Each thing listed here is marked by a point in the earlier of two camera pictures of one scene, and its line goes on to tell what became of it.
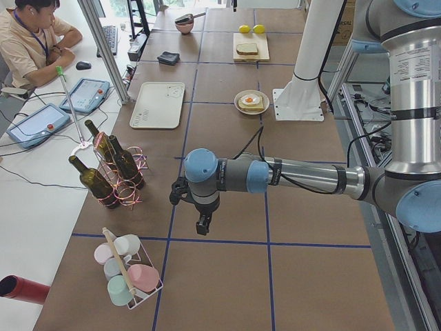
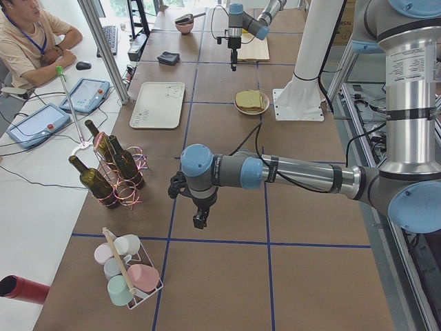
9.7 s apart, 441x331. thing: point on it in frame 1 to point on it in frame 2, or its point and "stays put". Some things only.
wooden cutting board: x=260 y=40 stays put
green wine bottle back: x=101 y=142 stays put
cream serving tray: x=159 y=105 stays put
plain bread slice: x=247 y=49 to x=248 y=98
